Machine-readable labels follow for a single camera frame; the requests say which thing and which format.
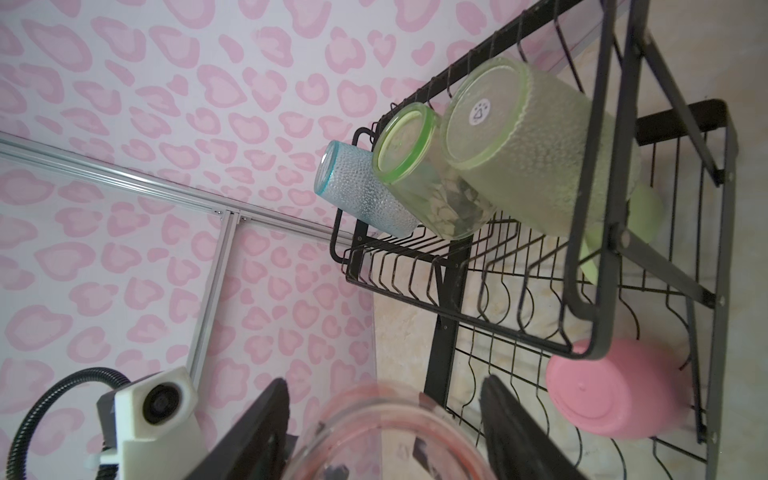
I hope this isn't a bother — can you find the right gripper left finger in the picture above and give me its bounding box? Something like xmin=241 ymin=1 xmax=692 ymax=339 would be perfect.
xmin=187 ymin=378 xmax=290 ymax=480

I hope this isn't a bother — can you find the teal textured plastic cup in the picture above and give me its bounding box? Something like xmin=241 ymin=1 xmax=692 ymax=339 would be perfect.
xmin=314 ymin=140 xmax=419 ymax=238

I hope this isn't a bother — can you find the pale green frosted cup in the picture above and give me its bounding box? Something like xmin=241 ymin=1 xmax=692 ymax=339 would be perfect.
xmin=441 ymin=57 xmax=592 ymax=236

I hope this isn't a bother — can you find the pink transparent cup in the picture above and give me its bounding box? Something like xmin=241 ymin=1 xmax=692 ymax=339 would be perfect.
xmin=282 ymin=381 xmax=496 ymax=479

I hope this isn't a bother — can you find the white mug green handle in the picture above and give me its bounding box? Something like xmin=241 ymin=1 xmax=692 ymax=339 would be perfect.
xmin=580 ymin=184 xmax=665 ymax=285

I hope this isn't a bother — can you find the black wire dish rack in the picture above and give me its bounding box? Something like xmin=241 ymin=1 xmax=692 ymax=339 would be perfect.
xmin=330 ymin=1 xmax=739 ymax=479

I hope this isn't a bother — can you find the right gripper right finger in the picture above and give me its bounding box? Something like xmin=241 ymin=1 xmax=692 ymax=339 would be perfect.
xmin=480 ymin=375 xmax=585 ymax=480

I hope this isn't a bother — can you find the light green transparent cup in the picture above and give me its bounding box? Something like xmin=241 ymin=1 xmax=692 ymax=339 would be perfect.
xmin=373 ymin=102 xmax=497 ymax=241

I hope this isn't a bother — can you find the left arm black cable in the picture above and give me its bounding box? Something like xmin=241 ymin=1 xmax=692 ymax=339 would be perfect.
xmin=5 ymin=367 xmax=132 ymax=480

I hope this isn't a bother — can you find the solid pink plastic cup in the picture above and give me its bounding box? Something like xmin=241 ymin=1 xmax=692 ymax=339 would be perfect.
xmin=545 ymin=338 xmax=692 ymax=440

